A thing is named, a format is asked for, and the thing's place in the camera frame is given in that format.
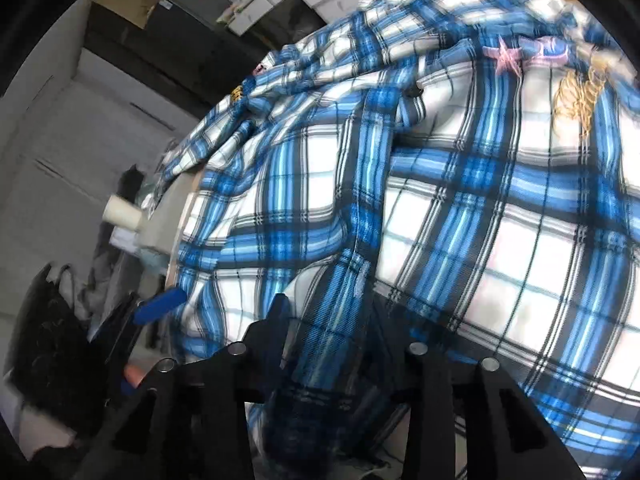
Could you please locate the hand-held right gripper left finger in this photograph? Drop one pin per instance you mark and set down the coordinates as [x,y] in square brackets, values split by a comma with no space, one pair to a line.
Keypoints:
[270,330]

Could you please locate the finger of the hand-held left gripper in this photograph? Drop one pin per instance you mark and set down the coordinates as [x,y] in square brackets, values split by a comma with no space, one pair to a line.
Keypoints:
[160,306]

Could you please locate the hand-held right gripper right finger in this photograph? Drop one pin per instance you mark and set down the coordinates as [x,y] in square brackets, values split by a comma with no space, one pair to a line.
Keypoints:
[425,375]

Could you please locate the blue plaid shirt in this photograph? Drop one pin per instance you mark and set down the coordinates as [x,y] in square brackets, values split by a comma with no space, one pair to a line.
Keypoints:
[450,210]

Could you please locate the grey bed panel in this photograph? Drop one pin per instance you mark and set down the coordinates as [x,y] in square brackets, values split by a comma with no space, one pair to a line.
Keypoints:
[167,220]

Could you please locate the white paper roll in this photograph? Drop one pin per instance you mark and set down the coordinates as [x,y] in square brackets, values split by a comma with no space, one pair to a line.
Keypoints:
[122,214]

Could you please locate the black cloth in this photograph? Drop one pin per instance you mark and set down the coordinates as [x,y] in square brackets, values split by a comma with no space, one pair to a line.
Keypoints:
[131,185]

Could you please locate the black cabinet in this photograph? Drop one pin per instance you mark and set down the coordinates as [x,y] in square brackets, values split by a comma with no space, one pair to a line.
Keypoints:
[165,50]

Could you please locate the cardboard box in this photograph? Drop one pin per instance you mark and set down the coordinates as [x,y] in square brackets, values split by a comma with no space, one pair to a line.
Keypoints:
[125,0]

